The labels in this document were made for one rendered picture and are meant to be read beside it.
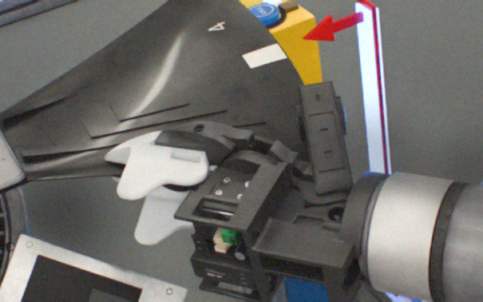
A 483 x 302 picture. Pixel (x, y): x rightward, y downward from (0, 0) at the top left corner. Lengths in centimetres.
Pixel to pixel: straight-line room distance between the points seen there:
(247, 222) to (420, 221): 10
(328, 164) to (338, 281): 8
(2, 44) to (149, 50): 72
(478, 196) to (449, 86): 139
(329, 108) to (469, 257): 17
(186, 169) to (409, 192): 16
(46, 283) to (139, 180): 20
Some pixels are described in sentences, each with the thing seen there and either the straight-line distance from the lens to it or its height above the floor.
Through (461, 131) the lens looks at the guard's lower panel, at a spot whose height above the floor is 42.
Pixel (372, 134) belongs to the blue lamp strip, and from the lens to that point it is 91.
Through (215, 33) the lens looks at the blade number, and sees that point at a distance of 81.
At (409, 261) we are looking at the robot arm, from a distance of 58.
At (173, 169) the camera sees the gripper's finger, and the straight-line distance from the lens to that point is 66.
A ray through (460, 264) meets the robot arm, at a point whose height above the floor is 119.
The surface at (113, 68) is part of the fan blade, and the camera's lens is 80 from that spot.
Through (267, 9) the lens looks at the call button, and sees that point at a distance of 109.
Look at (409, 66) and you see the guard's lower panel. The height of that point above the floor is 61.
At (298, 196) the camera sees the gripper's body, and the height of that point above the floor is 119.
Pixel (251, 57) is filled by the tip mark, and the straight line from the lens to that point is 79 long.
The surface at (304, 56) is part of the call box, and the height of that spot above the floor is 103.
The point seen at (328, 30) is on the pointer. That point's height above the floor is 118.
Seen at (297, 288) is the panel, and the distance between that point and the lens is 135.
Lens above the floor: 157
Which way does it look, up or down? 34 degrees down
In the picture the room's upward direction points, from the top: 10 degrees counter-clockwise
